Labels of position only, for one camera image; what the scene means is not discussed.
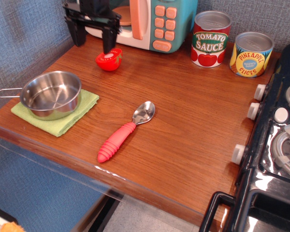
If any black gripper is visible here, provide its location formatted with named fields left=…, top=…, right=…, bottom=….
left=62, top=0, right=121, bottom=54

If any red toy tomato half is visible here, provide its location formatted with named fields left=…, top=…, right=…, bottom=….
left=95, top=48, right=123, bottom=72

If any stainless steel pan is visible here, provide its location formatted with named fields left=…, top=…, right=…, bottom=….
left=0, top=71, right=82, bottom=121

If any tomato sauce can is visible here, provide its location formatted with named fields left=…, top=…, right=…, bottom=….
left=191, top=11, right=232, bottom=68

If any teal toy microwave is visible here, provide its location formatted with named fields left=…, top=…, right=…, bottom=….
left=76, top=0, right=199, bottom=54

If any green folded cloth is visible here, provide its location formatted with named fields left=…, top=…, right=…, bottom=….
left=11, top=89, right=100, bottom=137

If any pineapple slices can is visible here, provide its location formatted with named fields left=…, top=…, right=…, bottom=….
left=230, top=31, right=275, bottom=78

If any orange fuzzy object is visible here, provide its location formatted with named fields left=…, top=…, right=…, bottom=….
left=0, top=222, right=25, bottom=232

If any black toy stove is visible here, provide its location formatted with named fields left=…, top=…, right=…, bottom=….
left=200, top=44, right=290, bottom=232

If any spoon with red handle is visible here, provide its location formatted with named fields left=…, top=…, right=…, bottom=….
left=97, top=101, right=156, bottom=163

